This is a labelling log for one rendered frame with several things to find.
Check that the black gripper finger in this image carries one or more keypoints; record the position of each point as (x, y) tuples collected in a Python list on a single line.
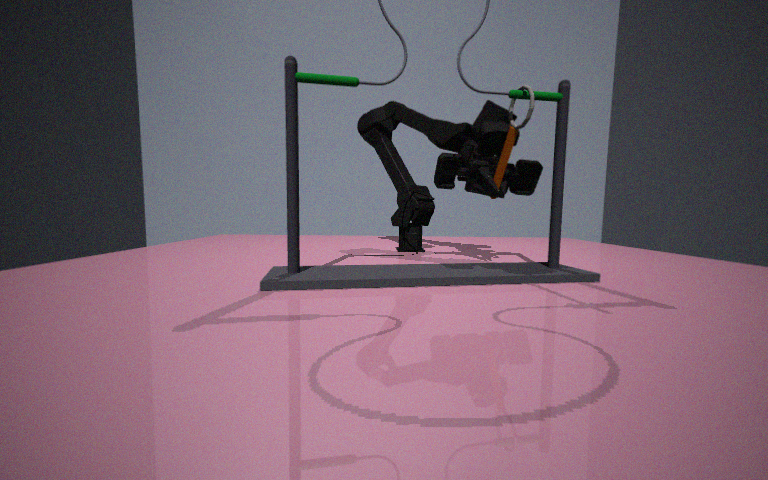
[(506, 180), (479, 180)]

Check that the orange handle with grey loop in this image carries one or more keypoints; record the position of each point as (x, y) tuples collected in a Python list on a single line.
[(512, 135)]

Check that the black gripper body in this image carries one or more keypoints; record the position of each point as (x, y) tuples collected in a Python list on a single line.
[(523, 182)]

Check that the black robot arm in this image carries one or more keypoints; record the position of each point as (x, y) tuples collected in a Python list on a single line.
[(487, 134)]

